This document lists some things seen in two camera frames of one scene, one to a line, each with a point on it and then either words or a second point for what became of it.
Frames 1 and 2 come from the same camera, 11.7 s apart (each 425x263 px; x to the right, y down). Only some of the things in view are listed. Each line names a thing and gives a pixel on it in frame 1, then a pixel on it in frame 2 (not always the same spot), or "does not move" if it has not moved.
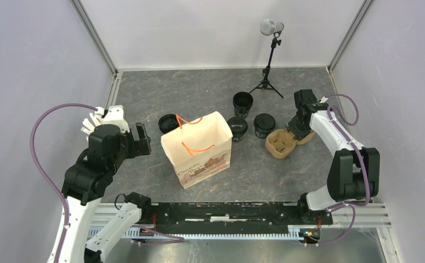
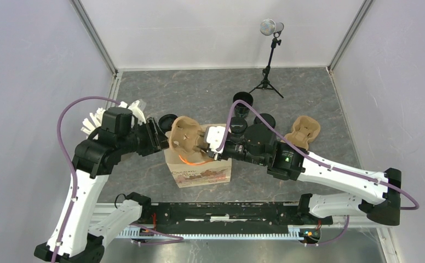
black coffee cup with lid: [237, 125] does not move
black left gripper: [141, 146] to [157, 141]
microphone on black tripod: [268, 27] does not move
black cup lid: [264, 121] does not move
